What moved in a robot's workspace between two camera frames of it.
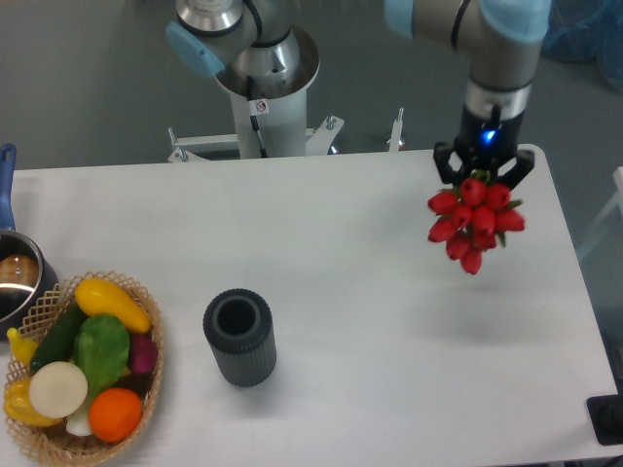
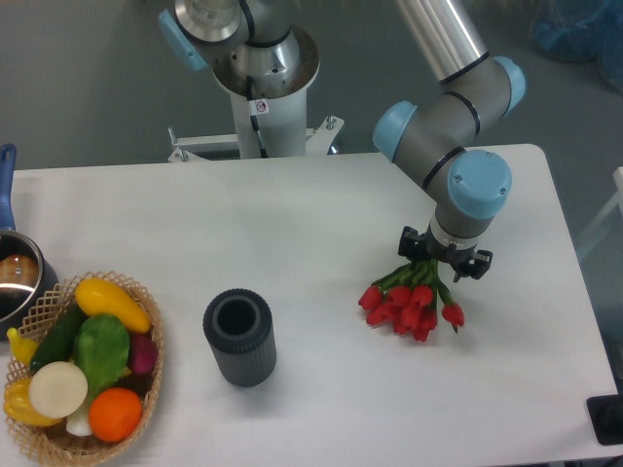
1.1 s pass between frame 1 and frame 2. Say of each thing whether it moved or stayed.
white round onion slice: stayed
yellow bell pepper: stayed
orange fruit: stayed
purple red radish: stayed
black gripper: moved
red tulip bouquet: moved
